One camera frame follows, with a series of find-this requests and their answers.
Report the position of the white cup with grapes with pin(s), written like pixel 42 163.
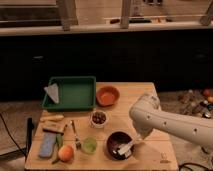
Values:
pixel 98 119

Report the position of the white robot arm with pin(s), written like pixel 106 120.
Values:
pixel 146 116

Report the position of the white triangular cloth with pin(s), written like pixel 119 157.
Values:
pixel 53 92

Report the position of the purple bowl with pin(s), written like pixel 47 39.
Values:
pixel 114 141

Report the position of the peach fruit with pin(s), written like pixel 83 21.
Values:
pixel 66 153

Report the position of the blue sponge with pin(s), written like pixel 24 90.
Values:
pixel 47 145

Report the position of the green pea pod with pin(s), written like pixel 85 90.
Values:
pixel 59 142

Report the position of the orange bowl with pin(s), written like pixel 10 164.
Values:
pixel 107 96

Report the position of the wooden scrub brush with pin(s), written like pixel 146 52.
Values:
pixel 54 127

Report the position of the green plastic cup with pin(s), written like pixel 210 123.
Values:
pixel 89 145

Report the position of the silver fork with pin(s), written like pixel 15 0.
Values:
pixel 77 140

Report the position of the green plastic tray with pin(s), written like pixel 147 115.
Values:
pixel 76 93

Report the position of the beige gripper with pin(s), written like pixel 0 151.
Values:
pixel 142 135

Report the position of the yellow banana toy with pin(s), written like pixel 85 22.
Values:
pixel 52 118

